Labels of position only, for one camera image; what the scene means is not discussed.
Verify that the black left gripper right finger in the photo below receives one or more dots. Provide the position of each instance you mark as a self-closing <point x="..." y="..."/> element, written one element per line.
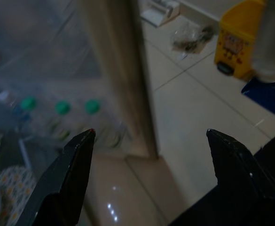
<point x="238" y="179"/>

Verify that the yellow dotted patterned plate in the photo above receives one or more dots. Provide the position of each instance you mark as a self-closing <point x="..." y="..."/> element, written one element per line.
<point x="12" y="183"/>

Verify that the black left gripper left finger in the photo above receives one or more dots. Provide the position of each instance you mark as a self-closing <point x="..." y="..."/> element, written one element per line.
<point x="62" y="183"/>

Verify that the small fridge door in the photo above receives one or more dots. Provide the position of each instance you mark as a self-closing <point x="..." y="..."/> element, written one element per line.
<point x="118" y="70"/>

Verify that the green cap clear bottle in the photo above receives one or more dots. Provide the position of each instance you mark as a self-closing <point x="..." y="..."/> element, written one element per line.
<point x="92" y="106"/>
<point x="29" y="104"/>
<point x="63" y="107"/>

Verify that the clear plastic bag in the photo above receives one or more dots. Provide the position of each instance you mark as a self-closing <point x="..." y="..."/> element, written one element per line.
<point x="189" y="37"/>

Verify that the yellow cartoon pedal bin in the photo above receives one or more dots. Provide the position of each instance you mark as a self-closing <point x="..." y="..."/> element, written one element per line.
<point x="238" y="40"/>

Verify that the small fridge body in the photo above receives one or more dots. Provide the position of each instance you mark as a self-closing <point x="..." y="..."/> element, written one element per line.
<point x="12" y="146"/>

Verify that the blue plastic bin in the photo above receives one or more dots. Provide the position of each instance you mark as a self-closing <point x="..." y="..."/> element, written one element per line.
<point x="266" y="94"/>

